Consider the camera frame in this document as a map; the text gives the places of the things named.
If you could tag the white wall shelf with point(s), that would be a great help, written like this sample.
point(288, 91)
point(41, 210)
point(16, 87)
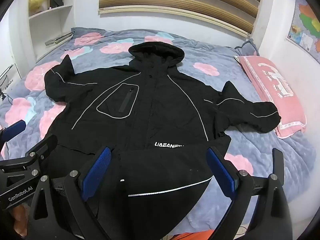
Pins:
point(50, 20)

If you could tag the black wall sticker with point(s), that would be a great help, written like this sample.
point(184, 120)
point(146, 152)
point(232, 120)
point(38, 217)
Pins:
point(5, 85)

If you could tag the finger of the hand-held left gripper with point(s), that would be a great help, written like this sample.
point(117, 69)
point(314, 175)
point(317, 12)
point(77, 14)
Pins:
point(15, 128)
point(43, 146)

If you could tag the wooden slatted headboard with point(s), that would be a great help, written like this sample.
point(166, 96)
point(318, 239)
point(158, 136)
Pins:
point(175, 0)

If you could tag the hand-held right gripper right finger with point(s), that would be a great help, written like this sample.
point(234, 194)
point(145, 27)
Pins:
point(222, 173)

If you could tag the orange cloth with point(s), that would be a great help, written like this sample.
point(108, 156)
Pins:
point(192, 236)

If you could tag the grey pillow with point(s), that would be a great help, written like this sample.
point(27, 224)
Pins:
point(246, 48)

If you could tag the colourful wall map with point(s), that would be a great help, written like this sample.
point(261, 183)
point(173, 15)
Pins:
point(307, 25)

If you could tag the person's left hand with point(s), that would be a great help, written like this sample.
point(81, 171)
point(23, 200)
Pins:
point(19, 220)

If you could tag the grey floral blanket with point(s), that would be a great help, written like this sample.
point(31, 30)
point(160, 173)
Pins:
point(252, 142)

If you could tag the black hooded jacket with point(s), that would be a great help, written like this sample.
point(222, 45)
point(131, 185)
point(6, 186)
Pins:
point(150, 105)

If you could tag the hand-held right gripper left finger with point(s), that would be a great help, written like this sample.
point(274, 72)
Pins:
point(96, 173)

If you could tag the pink pillow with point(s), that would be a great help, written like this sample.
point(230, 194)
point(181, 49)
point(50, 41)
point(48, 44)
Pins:
point(270, 85)

